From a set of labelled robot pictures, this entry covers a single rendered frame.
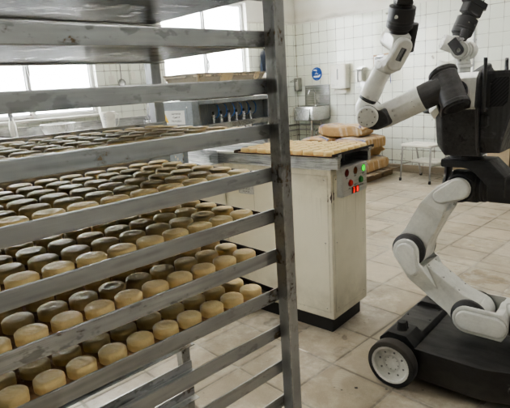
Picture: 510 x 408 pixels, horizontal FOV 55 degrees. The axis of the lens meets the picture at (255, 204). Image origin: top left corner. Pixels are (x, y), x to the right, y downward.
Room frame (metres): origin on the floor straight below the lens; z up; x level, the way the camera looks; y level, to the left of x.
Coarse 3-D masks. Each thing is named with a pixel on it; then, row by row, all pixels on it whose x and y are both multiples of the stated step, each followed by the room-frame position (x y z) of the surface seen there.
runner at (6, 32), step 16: (0, 32) 0.67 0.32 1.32; (16, 32) 0.69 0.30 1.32; (32, 32) 0.70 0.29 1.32; (48, 32) 0.71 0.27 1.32; (64, 32) 0.73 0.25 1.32; (80, 32) 0.75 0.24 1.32; (96, 32) 0.76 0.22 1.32; (112, 32) 0.78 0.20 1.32; (128, 32) 0.80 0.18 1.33; (144, 32) 0.82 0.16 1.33; (160, 32) 0.84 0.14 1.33; (176, 32) 0.86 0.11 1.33; (192, 32) 0.88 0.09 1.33; (208, 32) 0.91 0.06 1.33; (224, 32) 0.93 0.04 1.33; (240, 32) 0.96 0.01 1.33; (256, 32) 0.99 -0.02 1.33; (224, 48) 0.97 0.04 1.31; (240, 48) 0.99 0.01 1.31; (256, 48) 1.01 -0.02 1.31
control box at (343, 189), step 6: (360, 162) 2.36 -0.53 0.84; (366, 162) 2.38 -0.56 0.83; (342, 168) 2.22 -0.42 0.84; (348, 168) 2.25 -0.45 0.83; (360, 168) 2.34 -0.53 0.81; (366, 168) 2.38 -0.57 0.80; (336, 174) 2.23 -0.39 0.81; (342, 174) 2.21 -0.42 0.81; (354, 174) 2.29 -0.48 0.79; (360, 174) 2.34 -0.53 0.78; (366, 174) 2.38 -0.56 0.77; (342, 180) 2.21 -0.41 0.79; (348, 180) 2.25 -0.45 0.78; (354, 180) 2.29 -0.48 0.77; (366, 180) 2.38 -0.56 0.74; (342, 186) 2.21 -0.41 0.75; (348, 186) 2.25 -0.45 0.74; (354, 186) 2.29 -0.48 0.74; (360, 186) 2.34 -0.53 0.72; (366, 186) 2.38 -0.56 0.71; (342, 192) 2.21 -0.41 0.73; (348, 192) 2.25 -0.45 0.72
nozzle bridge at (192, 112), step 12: (252, 96) 2.86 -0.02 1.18; (264, 96) 2.94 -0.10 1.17; (168, 108) 2.62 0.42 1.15; (180, 108) 2.56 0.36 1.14; (192, 108) 2.51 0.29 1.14; (204, 108) 2.68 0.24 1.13; (216, 108) 2.75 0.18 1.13; (228, 108) 2.83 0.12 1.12; (240, 108) 2.91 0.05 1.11; (252, 108) 2.98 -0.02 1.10; (264, 108) 3.06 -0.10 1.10; (168, 120) 2.63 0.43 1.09; (180, 120) 2.57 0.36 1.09; (192, 120) 2.51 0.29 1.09; (204, 120) 2.68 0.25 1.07; (216, 120) 2.75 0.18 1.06; (240, 120) 2.86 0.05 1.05; (252, 120) 2.90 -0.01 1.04; (264, 120) 2.98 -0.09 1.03; (180, 156) 2.59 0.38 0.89
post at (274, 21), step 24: (264, 0) 1.00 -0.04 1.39; (264, 24) 1.00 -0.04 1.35; (288, 120) 1.00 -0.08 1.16; (288, 144) 1.00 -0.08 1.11; (288, 168) 0.99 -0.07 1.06; (288, 192) 0.99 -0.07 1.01; (288, 216) 0.99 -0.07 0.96; (288, 240) 0.99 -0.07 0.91; (288, 264) 0.98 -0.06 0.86; (288, 288) 0.98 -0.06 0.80; (288, 312) 0.98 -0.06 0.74; (288, 336) 0.98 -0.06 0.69; (288, 360) 0.98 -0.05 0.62; (288, 384) 0.99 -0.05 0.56
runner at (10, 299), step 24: (264, 216) 0.98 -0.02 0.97; (168, 240) 0.82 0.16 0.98; (192, 240) 0.85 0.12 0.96; (216, 240) 0.89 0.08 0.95; (96, 264) 0.73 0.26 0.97; (120, 264) 0.75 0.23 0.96; (144, 264) 0.78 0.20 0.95; (24, 288) 0.65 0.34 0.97; (48, 288) 0.67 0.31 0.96; (72, 288) 0.70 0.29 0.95; (0, 312) 0.63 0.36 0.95
